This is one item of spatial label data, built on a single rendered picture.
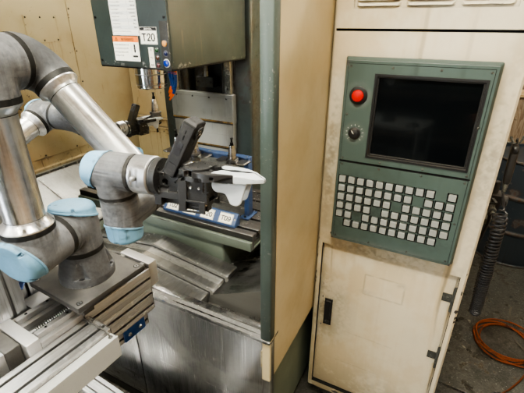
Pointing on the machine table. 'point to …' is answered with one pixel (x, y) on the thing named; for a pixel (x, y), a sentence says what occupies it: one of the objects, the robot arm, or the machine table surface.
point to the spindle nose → (150, 79)
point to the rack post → (249, 201)
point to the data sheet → (123, 17)
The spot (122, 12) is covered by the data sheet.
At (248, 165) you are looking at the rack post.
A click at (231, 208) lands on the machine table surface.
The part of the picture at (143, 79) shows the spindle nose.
